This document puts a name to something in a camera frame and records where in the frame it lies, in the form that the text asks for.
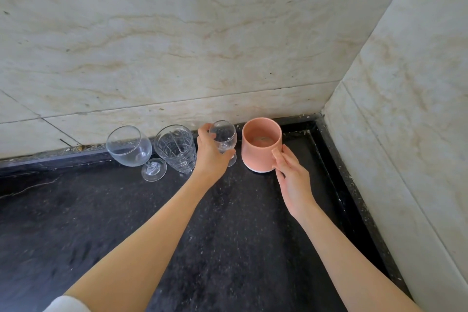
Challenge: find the person's right hand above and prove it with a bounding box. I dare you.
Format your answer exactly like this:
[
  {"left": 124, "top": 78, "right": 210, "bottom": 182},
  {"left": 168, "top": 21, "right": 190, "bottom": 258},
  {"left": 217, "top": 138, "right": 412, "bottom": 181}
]
[{"left": 271, "top": 144, "right": 319, "bottom": 219}]

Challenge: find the person's left hand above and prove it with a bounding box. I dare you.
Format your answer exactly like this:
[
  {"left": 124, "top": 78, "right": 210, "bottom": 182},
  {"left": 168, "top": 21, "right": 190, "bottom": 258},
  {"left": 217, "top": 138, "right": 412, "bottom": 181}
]
[{"left": 192, "top": 123, "right": 237, "bottom": 186}]

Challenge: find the small clear wine glass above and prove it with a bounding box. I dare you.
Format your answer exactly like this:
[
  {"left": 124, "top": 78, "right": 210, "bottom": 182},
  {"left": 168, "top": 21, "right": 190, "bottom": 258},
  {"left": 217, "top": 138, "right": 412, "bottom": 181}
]
[{"left": 208, "top": 120, "right": 238, "bottom": 168}]

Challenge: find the pink ceramic cup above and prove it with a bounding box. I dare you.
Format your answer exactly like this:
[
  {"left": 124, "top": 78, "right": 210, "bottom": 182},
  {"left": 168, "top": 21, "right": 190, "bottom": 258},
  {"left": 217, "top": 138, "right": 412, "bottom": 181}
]
[{"left": 241, "top": 117, "right": 283, "bottom": 174}]

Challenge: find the person's left forearm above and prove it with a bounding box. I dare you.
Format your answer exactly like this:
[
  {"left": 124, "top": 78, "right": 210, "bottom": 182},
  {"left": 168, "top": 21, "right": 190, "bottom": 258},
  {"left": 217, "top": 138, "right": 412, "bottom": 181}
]
[{"left": 63, "top": 173, "right": 217, "bottom": 312}]

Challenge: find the person's right forearm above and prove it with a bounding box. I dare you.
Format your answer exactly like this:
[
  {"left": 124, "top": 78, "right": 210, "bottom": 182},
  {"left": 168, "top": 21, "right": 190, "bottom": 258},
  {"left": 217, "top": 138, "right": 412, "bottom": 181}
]
[{"left": 292, "top": 201, "right": 423, "bottom": 312}]

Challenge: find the ribbed clear glass tumbler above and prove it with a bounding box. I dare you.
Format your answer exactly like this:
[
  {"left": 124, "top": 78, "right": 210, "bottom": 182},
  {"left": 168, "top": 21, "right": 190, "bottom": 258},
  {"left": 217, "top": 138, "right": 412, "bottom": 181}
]
[{"left": 153, "top": 124, "right": 198, "bottom": 175}]

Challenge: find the large clear wine glass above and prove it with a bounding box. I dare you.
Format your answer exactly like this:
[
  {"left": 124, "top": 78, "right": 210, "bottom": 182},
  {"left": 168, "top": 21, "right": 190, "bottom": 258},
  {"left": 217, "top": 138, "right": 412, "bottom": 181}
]
[{"left": 105, "top": 125, "right": 167, "bottom": 182}]

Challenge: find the white sleeve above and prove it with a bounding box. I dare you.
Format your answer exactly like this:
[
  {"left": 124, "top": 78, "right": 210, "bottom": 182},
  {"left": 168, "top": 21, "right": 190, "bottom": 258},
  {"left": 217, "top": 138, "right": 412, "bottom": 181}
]
[{"left": 43, "top": 295, "right": 91, "bottom": 312}]

